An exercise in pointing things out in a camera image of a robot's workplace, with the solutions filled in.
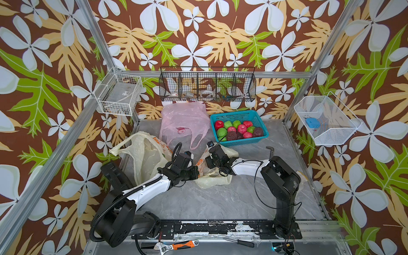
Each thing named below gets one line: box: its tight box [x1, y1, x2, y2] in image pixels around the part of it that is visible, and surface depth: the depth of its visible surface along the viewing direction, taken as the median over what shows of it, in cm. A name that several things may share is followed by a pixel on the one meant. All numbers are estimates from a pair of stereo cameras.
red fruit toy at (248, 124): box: [243, 120, 253, 129], surface depth 113 cm
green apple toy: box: [232, 120, 242, 129], surface depth 114 cm
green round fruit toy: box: [247, 125, 256, 134], surface depth 109 cm
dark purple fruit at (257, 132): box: [252, 126, 264, 138], surface depth 103 cm
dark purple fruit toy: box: [226, 130, 242, 141], surface depth 100 cm
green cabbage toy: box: [216, 127, 228, 140], surface depth 109 cm
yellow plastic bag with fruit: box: [109, 131, 173, 186], surface depth 90 cm
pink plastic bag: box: [158, 102, 211, 150], surface depth 110 cm
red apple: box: [214, 120, 225, 132], surface depth 113 cm
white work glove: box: [295, 170, 309, 185], surface depth 93 cm
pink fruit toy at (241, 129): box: [237, 124, 248, 135], surface depth 110 cm
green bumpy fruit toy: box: [224, 120, 233, 130], surface depth 113 cm
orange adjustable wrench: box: [153, 239, 200, 255], surface depth 71 cm
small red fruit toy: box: [242, 131, 253, 139], surface depth 106 cm
